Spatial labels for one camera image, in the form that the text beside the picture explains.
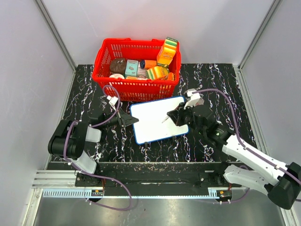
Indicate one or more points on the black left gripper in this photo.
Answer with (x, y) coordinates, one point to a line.
(124, 119)

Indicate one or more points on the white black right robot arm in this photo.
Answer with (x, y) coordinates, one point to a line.
(279, 181)

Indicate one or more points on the teal small box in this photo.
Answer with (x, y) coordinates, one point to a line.
(131, 68)

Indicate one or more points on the lying orange sponge box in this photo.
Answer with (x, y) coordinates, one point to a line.
(157, 73)

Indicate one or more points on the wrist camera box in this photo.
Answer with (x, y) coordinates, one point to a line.
(113, 101)
(193, 98)

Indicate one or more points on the brown round bread pack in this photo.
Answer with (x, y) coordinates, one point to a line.
(118, 65)

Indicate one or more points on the orange blue can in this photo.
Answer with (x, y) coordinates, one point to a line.
(147, 64)

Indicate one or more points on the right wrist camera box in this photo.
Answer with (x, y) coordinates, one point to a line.
(193, 98)

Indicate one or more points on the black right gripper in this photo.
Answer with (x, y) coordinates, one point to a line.
(177, 115)

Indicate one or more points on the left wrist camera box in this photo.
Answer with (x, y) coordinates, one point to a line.
(113, 101)

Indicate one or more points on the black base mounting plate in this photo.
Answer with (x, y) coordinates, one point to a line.
(157, 179)

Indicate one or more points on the red plastic shopping basket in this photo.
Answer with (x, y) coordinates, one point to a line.
(134, 90)

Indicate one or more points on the tall orange sponge box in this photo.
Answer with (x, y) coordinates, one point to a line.
(167, 51)

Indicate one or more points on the white round lid tub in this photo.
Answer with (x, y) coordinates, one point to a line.
(117, 76)

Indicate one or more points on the white whiteboard blue frame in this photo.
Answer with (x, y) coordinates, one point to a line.
(150, 128)

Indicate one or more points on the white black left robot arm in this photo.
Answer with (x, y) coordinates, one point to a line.
(68, 140)

